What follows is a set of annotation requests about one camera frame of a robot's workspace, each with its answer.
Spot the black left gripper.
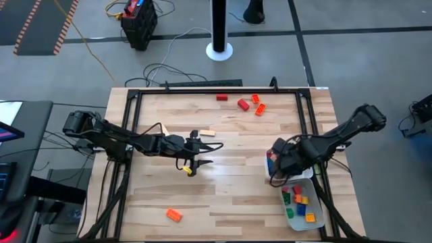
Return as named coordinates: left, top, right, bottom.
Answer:
left=167, top=129, right=215, bottom=178

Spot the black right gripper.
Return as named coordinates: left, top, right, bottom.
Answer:
left=271, top=136, right=311, bottom=177

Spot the light grey plastic bin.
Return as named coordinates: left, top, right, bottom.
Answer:
left=279, top=178, right=326, bottom=232

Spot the black power strip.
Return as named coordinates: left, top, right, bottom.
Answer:
left=159, top=79, right=244, bottom=88

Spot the black pole with white base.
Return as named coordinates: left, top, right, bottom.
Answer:
left=205, top=0, right=234, bottom=62

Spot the black and red toolbox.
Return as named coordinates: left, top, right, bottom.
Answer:
left=120, top=0, right=159, bottom=52

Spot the black electronic device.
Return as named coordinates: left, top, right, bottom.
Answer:
left=398, top=93, right=432, bottom=139

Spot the black stand base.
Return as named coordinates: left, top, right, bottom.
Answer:
left=242, top=0, right=267, bottom=25

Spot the black desk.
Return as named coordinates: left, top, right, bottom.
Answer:
left=0, top=99, right=55, bottom=203

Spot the tilted monitor screen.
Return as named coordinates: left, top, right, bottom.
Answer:
left=0, top=121, right=26, bottom=142

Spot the white paper sheet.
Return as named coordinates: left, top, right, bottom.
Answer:
left=0, top=101, right=23, bottom=126

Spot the black keyboard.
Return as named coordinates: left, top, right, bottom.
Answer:
left=0, top=161, right=18, bottom=203

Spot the black computer with light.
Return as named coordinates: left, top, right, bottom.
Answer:
left=0, top=202, right=38, bottom=243

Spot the black striped floor mat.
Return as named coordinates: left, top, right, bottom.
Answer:
left=0, top=0, right=81, bottom=57

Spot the white plastic bin with handles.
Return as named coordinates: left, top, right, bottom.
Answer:
left=264, top=147, right=314, bottom=186

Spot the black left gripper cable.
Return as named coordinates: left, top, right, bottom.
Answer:
left=174, top=140, right=225, bottom=171

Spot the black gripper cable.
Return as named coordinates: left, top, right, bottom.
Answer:
left=174, top=140, right=225, bottom=171
left=268, top=167, right=296, bottom=188

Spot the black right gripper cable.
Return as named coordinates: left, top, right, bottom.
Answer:
left=268, top=167, right=296, bottom=188

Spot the black floor cable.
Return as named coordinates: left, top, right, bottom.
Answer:
left=124, top=62, right=209, bottom=88

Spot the white cable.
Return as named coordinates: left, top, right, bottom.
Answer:
left=148, top=26, right=212, bottom=87

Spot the coiled yellow cable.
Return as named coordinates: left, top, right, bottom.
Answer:
left=104, top=0, right=125, bottom=20

